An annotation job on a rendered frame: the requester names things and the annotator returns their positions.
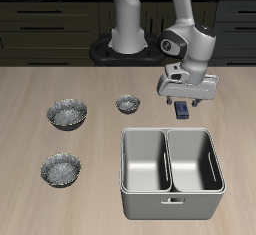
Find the large grey speckled bowl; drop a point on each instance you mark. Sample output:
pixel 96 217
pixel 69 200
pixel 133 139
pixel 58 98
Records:
pixel 66 113

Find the flat black base plate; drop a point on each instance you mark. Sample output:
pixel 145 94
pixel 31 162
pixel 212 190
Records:
pixel 100 53

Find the white two-bin basket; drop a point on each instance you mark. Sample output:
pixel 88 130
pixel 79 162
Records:
pixel 171 175

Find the medium grey speckled bowl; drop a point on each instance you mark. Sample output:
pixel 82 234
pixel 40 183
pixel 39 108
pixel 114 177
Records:
pixel 60 170

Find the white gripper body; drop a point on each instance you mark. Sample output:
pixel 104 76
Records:
pixel 186 89

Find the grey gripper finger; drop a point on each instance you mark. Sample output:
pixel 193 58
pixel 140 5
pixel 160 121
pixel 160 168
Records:
pixel 169 100
pixel 195 102

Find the dark kitchen cupboards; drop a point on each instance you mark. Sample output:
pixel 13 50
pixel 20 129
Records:
pixel 46 29

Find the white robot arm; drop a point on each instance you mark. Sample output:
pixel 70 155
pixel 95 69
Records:
pixel 128 29

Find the small grey speckled bowl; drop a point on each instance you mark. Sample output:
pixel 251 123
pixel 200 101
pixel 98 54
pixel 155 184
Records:
pixel 127 103

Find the dark blue cream cheese box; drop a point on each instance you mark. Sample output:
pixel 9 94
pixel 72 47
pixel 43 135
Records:
pixel 181 109

